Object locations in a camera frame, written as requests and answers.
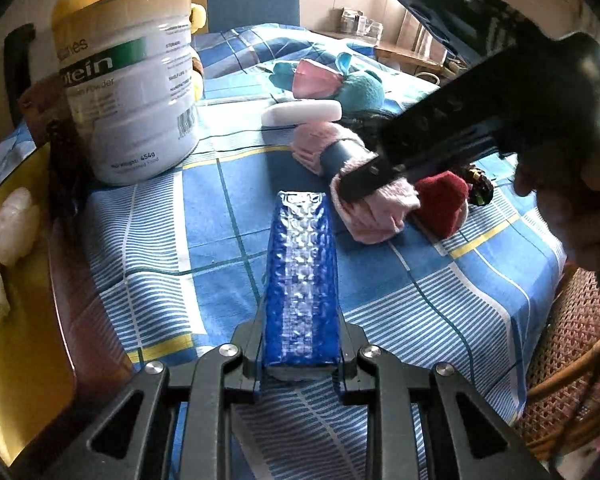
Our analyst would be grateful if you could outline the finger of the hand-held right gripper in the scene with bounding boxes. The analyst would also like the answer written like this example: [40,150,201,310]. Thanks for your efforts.
[330,126,499,202]

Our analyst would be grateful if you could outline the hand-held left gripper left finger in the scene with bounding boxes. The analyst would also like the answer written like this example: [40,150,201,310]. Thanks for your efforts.
[15,191,303,480]

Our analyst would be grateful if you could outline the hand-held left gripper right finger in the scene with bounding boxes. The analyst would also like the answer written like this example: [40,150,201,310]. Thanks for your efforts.
[302,191,566,480]

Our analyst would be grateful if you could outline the pink fuzzy sock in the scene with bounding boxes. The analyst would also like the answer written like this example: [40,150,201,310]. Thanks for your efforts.
[289,124,422,247]

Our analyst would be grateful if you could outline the black beaded braids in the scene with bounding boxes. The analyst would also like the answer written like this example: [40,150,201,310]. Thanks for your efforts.
[460,162,496,208]

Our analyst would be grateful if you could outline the person's right hand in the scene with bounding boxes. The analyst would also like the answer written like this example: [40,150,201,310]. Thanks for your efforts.
[511,152,600,267]

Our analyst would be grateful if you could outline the black loose hair wig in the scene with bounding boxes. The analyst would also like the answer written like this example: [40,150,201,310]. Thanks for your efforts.
[340,110,398,136]

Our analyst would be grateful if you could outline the blue plaid bedsheet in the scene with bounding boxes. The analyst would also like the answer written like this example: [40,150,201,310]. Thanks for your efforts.
[0,24,571,480]

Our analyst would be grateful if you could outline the red knit sock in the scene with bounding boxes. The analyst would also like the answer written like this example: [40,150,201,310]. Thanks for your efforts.
[412,170,472,238]

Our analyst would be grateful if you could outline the teal plush toy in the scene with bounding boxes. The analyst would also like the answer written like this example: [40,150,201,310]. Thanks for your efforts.
[269,52,385,113]

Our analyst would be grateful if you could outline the white knit sock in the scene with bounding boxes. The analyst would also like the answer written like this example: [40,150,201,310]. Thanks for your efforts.
[261,99,342,127]

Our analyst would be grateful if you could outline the wooden side table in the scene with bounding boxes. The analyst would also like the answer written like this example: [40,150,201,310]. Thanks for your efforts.
[325,30,451,78]

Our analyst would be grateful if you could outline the white powder can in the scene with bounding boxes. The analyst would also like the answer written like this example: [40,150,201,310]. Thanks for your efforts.
[51,0,199,186]

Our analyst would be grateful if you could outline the wicker chair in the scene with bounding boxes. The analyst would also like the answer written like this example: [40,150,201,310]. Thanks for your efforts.
[517,267,600,461]

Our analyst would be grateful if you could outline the yellow board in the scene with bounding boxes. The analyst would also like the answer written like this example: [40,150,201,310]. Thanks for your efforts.
[0,142,78,480]

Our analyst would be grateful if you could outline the black chair back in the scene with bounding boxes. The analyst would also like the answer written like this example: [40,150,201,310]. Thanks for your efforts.
[4,24,37,131]

